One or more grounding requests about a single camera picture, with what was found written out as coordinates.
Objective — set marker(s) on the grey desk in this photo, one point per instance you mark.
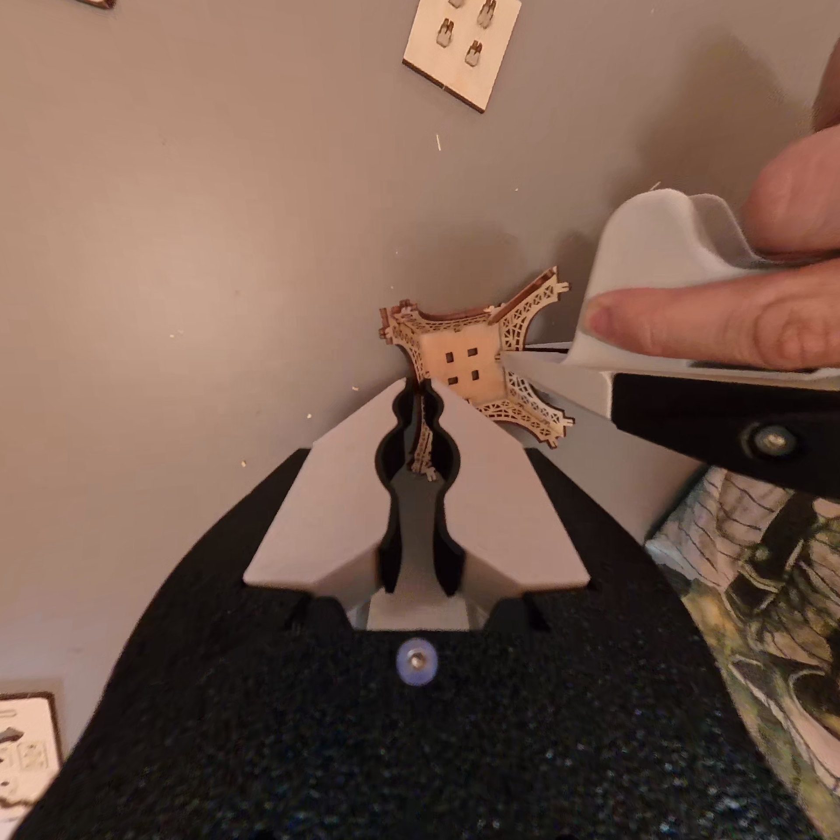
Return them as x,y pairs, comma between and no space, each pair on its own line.
197,229

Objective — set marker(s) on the small square wooden plate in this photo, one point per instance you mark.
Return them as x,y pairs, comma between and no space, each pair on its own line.
433,72

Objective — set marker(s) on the wooden cut-out parts sheet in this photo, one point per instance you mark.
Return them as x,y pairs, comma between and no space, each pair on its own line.
26,715

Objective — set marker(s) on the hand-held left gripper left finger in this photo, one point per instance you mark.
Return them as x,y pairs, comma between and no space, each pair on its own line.
321,512

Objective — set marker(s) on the person's printed shirt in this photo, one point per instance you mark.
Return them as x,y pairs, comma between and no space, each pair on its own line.
774,623

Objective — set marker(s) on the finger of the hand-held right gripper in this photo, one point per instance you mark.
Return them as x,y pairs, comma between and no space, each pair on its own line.
571,380
548,344

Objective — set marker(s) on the wooden lattice tower base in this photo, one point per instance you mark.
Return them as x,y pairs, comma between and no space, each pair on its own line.
463,367

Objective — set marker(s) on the person's right hand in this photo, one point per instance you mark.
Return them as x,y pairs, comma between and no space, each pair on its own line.
722,321

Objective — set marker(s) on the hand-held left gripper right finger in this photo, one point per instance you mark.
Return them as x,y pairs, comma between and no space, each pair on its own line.
512,518

